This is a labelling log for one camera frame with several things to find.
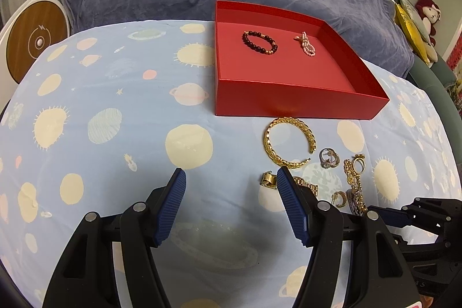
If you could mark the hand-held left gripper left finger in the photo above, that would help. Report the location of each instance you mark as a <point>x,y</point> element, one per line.
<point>171,207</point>

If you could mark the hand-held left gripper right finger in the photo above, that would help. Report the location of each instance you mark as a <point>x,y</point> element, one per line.
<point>290,207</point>

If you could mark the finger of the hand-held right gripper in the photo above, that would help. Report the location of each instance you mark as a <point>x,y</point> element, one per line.
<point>415,246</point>
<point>393,216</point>

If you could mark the gold wristwatch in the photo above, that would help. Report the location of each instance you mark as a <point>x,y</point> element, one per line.
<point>267,180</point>

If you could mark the gold hoop earring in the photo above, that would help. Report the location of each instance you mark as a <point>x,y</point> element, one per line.
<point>336,199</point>

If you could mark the red cardboard box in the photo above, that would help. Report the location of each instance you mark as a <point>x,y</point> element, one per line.
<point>288,98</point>

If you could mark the planet printed blue blanket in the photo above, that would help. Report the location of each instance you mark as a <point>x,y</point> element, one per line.
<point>108,77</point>

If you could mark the green sofa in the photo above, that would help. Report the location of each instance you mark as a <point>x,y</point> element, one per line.
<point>433,73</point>

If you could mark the yellow cushion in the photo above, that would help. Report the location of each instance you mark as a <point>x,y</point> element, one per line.
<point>415,41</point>

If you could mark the pale printed cushion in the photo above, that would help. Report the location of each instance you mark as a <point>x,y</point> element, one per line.
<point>413,14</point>

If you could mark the red monkey plush toy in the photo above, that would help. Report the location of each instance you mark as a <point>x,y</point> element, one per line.
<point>429,14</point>

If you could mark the white round wood-faced appliance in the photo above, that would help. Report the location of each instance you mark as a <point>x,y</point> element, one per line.
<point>36,41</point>

